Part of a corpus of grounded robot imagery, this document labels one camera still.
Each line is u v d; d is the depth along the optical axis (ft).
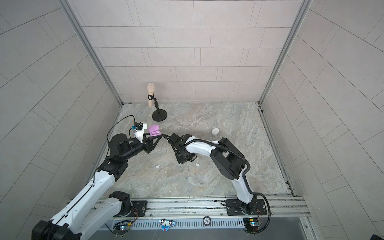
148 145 2.11
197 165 2.78
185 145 2.03
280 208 2.37
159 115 3.52
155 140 2.30
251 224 2.23
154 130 2.37
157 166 2.77
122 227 2.13
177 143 2.22
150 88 2.92
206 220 2.23
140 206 2.34
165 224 2.15
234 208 2.32
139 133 2.10
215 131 3.25
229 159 1.67
